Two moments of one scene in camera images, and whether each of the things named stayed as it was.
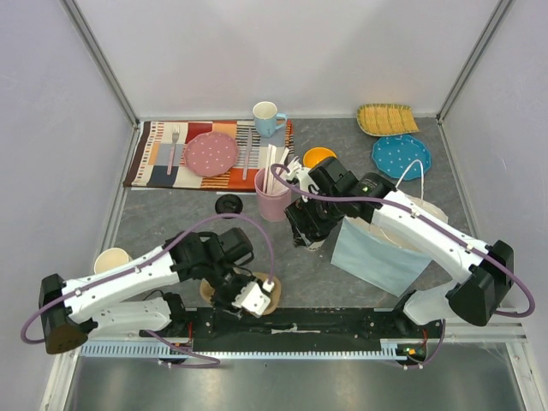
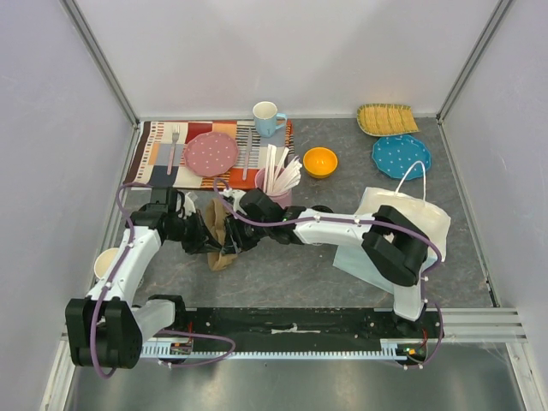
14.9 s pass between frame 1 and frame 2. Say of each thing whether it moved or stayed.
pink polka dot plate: stayed
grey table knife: stayed
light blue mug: stayed
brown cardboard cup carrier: moved
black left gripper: moved
